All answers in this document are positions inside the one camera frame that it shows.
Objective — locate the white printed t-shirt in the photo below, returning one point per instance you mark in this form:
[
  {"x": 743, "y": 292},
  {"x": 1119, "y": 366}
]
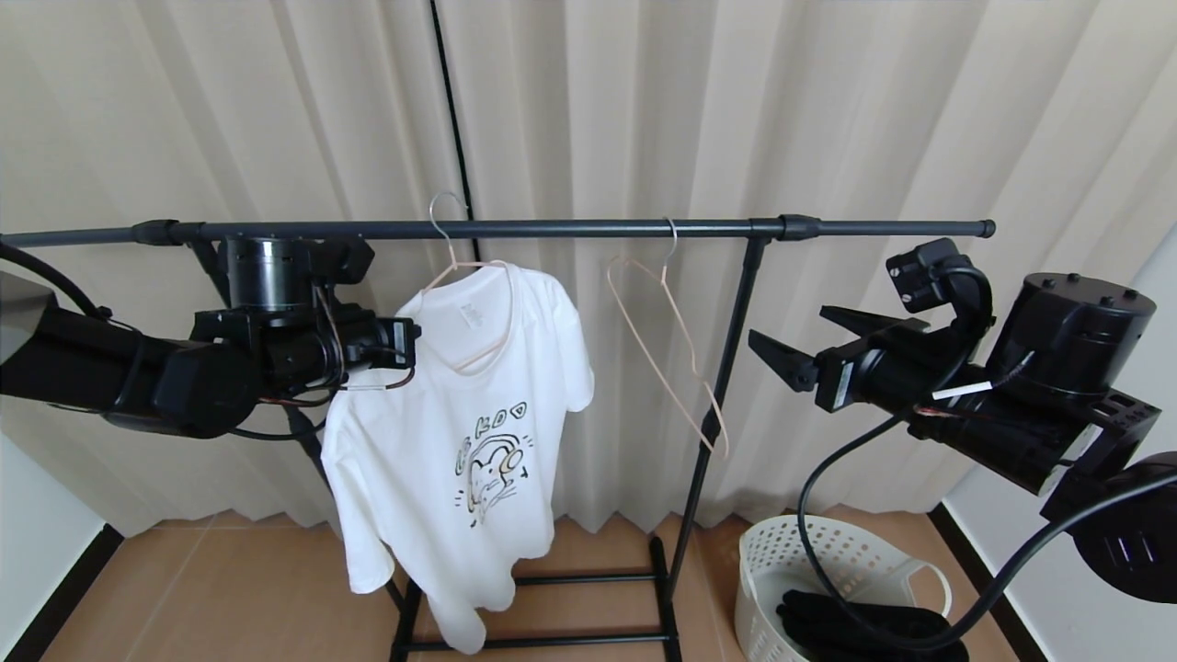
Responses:
[{"x": 414, "y": 460}]

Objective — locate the black clothes rack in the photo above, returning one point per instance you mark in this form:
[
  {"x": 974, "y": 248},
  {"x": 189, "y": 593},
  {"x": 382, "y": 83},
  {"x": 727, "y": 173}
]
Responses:
[{"x": 598, "y": 228}]

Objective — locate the white laundry basket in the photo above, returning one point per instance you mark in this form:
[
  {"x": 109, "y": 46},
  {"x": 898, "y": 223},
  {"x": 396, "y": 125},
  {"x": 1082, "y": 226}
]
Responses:
[{"x": 828, "y": 542}]

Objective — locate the pink clothes hanger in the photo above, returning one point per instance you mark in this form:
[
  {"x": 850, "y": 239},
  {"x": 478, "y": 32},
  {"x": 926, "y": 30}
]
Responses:
[
  {"x": 664, "y": 271},
  {"x": 451, "y": 253}
]

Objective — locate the beige curtain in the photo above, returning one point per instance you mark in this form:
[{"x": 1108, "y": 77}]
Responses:
[{"x": 874, "y": 110}]

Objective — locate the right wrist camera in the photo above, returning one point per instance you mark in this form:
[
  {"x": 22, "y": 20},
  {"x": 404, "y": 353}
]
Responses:
[{"x": 924, "y": 271}]

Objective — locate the black garment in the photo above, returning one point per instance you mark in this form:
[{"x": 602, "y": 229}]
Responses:
[{"x": 855, "y": 625}]

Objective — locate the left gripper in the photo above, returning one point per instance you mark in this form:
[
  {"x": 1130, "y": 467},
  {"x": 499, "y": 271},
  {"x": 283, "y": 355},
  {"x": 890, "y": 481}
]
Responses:
[{"x": 349, "y": 349}]

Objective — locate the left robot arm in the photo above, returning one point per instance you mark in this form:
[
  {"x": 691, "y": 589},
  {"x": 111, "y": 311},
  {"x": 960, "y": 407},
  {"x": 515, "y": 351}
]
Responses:
[{"x": 184, "y": 386}]

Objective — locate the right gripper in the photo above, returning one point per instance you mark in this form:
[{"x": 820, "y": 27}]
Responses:
[{"x": 919, "y": 386}]

